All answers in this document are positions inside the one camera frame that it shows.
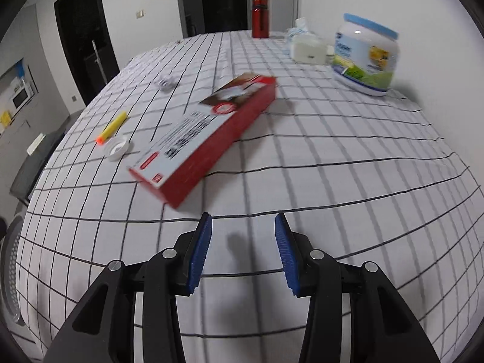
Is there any small white box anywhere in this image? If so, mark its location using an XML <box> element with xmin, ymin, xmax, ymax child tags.
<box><xmin>292</xmin><ymin>39</ymin><xmax>328</xmax><ymax>64</ymax></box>

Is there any grey wall cabinet unit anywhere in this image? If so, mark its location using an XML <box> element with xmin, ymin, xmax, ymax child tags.
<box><xmin>0</xmin><ymin>5</ymin><xmax>72</xmax><ymax>197</ymax></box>

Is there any black glass coffee table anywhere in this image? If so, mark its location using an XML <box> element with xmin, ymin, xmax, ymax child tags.
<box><xmin>9</xmin><ymin>129</ymin><xmax>67</xmax><ymax>201</ymax></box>

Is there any white jar with blue lid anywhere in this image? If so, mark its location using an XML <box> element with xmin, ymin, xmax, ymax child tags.
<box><xmin>333</xmin><ymin>13</ymin><xmax>401</xmax><ymax>96</ymax></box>

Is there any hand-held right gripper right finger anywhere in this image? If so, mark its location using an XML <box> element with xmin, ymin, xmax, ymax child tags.
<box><xmin>274</xmin><ymin>212</ymin><xmax>441</xmax><ymax>363</ymax></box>

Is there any grey perforated laundry basket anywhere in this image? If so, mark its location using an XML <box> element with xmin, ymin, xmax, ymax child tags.
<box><xmin>0</xmin><ymin>214</ymin><xmax>27</xmax><ymax>326</ymax></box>

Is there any yellow orange marker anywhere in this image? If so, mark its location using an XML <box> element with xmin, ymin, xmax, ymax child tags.
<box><xmin>96</xmin><ymin>111</ymin><xmax>128</xmax><ymax>146</ymax></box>

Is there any red cardboard box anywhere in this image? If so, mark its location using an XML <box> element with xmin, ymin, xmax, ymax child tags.
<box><xmin>128</xmin><ymin>73</ymin><xmax>278</xmax><ymax>209</ymax></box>

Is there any white flat box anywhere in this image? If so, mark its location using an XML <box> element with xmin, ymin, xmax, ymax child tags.
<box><xmin>26</xmin><ymin>133</ymin><xmax>45</xmax><ymax>155</ymax></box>

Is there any white bottle cap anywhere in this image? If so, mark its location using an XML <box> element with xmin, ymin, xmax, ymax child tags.
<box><xmin>105</xmin><ymin>137</ymin><xmax>130</xmax><ymax>160</ymax></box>

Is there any white black checked tablecloth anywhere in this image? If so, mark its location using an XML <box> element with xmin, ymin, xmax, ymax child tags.
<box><xmin>17</xmin><ymin>30</ymin><xmax>477</xmax><ymax>363</ymax></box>

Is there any red water bottle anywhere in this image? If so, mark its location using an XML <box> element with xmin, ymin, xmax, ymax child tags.
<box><xmin>252</xmin><ymin>0</ymin><xmax>270</xmax><ymax>39</ymax></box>

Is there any blue white tissue pack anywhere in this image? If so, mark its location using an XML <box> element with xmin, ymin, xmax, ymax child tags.
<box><xmin>285</xmin><ymin>18</ymin><xmax>322</xmax><ymax>46</ymax></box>

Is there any white microwave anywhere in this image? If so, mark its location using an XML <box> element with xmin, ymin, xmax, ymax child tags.
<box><xmin>9</xmin><ymin>86</ymin><xmax>35</xmax><ymax>110</ymax></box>

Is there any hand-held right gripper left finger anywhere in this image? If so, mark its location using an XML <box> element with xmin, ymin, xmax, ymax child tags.
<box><xmin>43</xmin><ymin>212</ymin><xmax>213</xmax><ymax>363</ymax></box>

